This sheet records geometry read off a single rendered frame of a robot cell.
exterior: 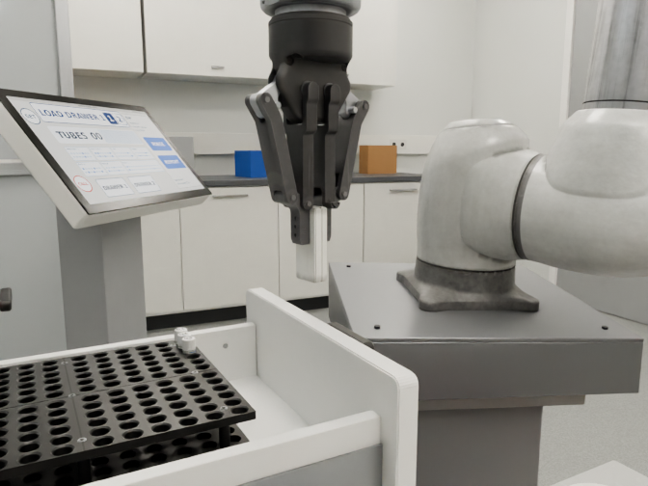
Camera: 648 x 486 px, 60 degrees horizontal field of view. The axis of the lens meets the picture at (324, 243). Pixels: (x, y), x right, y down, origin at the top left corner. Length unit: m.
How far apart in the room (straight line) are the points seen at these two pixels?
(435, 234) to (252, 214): 2.74
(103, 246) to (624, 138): 1.05
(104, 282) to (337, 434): 1.03
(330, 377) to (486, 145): 0.46
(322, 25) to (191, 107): 3.67
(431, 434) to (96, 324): 0.83
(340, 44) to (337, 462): 0.33
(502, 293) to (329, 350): 0.46
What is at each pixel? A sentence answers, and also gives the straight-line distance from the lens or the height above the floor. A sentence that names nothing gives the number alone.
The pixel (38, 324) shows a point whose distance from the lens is 2.16.
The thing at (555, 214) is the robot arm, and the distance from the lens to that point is 0.77.
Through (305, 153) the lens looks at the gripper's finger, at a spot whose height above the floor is 1.08.
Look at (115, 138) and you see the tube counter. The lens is 1.42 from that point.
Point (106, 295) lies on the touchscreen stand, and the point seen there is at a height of 0.75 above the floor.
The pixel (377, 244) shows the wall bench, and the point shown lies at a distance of 3.92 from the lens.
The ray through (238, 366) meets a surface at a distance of 0.63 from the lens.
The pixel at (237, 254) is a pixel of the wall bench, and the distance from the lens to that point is 3.54.
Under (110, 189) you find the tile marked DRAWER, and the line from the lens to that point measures 1.24.
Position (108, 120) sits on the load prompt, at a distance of 1.47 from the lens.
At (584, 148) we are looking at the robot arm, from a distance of 0.77.
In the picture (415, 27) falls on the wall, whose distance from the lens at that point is 4.95.
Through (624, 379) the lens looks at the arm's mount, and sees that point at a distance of 0.86.
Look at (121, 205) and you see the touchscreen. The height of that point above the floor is 0.97.
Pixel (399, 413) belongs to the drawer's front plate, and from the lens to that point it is 0.40.
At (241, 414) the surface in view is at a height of 0.90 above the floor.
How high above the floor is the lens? 1.08
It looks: 9 degrees down
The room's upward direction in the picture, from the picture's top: straight up
